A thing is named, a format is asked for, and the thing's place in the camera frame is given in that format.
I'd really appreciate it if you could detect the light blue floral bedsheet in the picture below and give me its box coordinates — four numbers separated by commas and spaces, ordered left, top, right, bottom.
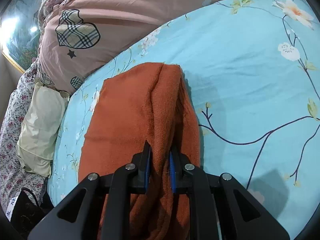
48, 0, 319, 239

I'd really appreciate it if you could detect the gold framed painting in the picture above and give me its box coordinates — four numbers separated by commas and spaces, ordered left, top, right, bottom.
1, 0, 42, 72

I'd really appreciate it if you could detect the pink plaid-heart duvet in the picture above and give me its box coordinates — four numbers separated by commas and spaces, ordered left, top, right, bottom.
36, 0, 221, 93

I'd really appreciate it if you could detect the pale yellow pillow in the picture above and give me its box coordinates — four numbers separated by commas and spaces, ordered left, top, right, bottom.
16, 81, 69, 178

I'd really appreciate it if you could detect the black cable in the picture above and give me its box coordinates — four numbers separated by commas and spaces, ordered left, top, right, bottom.
10, 187, 54, 240

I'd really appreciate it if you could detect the white floral quilt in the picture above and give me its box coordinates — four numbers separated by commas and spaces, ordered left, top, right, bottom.
0, 62, 47, 209

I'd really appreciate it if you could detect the orange knit sweater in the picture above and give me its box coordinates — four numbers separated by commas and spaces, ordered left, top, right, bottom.
78, 63, 200, 239

